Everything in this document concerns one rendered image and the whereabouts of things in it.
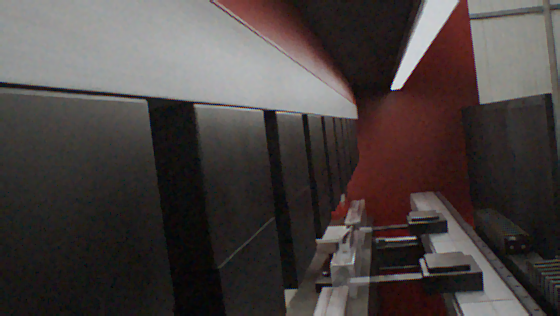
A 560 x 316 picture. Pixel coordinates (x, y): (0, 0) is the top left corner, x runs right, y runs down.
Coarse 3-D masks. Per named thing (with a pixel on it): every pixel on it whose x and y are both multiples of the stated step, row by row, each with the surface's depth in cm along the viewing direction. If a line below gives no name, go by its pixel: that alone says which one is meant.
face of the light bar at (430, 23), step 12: (432, 0) 55; (444, 0) 55; (456, 0) 56; (432, 12) 61; (444, 12) 62; (420, 24) 69; (432, 24) 70; (420, 36) 79; (432, 36) 80; (420, 48) 93; (408, 60) 111; (408, 72) 141; (396, 84) 182
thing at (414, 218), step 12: (408, 216) 148; (420, 216) 140; (432, 216) 138; (360, 228) 148; (372, 228) 146; (384, 228) 144; (396, 228) 143; (408, 228) 139; (420, 228) 138; (432, 228) 137; (444, 228) 137
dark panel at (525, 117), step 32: (544, 96) 105; (480, 128) 179; (512, 128) 135; (544, 128) 107; (480, 160) 186; (512, 160) 138; (544, 160) 110; (480, 192) 192; (512, 192) 142; (544, 192) 113; (544, 224) 115; (544, 256) 117
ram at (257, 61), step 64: (0, 0) 12; (64, 0) 14; (128, 0) 18; (192, 0) 25; (256, 0) 41; (0, 64) 11; (64, 64) 14; (128, 64) 18; (192, 64) 24; (256, 64) 38; (320, 64) 86
